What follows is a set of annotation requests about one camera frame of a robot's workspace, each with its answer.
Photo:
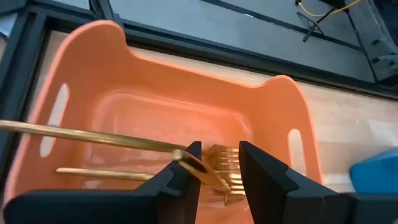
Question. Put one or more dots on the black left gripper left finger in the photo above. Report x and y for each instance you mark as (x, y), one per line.
(155, 205)

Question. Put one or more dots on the black desk frame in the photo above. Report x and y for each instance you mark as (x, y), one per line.
(382, 59)

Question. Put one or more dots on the orange plastic bin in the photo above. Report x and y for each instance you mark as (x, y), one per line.
(155, 93)

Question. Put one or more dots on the blue plastic bin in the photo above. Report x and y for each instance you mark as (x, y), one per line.
(376, 174)

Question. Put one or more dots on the gold fork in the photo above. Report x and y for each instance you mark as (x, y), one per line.
(93, 136)
(202, 169)
(102, 174)

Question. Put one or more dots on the gold fork held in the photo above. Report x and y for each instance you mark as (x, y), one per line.
(93, 136)

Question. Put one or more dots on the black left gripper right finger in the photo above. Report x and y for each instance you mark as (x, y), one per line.
(280, 199)

